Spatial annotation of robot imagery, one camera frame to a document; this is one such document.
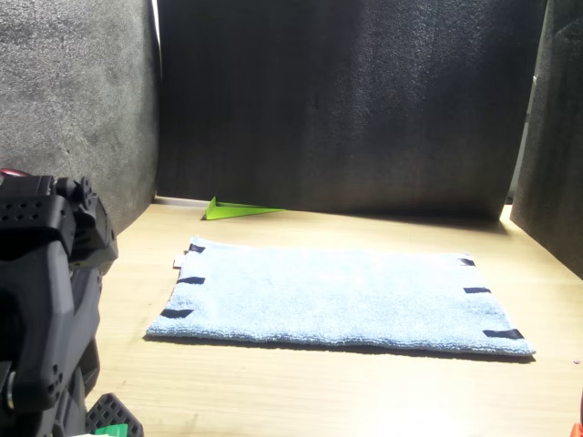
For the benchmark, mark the light blue towel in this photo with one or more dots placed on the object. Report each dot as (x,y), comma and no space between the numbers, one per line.
(337,296)

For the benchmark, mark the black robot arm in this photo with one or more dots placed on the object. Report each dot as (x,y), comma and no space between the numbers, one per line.
(36,273)

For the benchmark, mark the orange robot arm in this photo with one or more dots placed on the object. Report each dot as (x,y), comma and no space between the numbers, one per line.
(578,431)

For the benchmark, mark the green plastic wedge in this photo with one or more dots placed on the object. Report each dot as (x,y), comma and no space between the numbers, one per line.
(228,212)

